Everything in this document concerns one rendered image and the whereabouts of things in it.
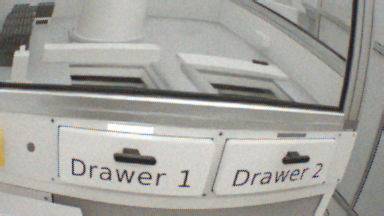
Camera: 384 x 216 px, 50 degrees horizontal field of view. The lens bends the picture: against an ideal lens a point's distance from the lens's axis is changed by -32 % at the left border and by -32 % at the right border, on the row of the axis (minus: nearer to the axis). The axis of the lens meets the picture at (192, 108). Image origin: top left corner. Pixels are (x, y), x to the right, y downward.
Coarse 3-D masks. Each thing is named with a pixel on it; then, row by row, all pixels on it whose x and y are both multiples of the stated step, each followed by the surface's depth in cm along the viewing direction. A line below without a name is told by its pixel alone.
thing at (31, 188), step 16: (0, 176) 87; (16, 176) 89; (16, 192) 91; (32, 192) 92; (48, 192) 93; (64, 192) 94; (80, 192) 95; (96, 192) 96; (288, 192) 111; (304, 192) 113; (320, 192) 116; (80, 208) 97; (96, 208) 98; (112, 208) 99; (128, 208) 100; (144, 208) 102; (160, 208) 102; (176, 208) 103; (192, 208) 104; (208, 208) 105; (224, 208) 107; (240, 208) 109; (256, 208) 111; (272, 208) 113; (288, 208) 115; (304, 208) 117; (320, 208) 119
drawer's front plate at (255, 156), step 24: (240, 144) 98; (264, 144) 100; (288, 144) 102; (312, 144) 105; (336, 144) 108; (240, 168) 100; (264, 168) 102; (288, 168) 105; (312, 168) 108; (216, 192) 101; (240, 192) 103
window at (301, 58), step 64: (0, 0) 74; (64, 0) 80; (128, 0) 85; (192, 0) 89; (256, 0) 92; (320, 0) 96; (0, 64) 79; (64, 64) 85; (128, 64) 90; (192, 64) 94; (256, 64) 97; (320, 64) 102
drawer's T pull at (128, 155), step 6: (126, 150) 90; (132, 150) 91; (138, 150) 92; (114, 156) 88; (120, 156) 88; (126, 156) 88; (132, 156) 89; (138, 156) 89; (144, 156) 90; (150, 156) 90; (126, 162) 89; (132, 162) 89; (138, 162) 89; (144, 162) 90; (150, 162) 90; (156, 162) 90
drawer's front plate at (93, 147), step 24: (72, 144) 88; (96, 144) 90; (120, 144) 91; (144, 144) 92; (168, 144) 94; (192, 144) 95; (96, 168) 91; (120, 168) 93; (144, 168) 94; (168, 168) 96; (192, 168) 97; (144, 192) 96; (168, 192) 98; (192, 192) 99
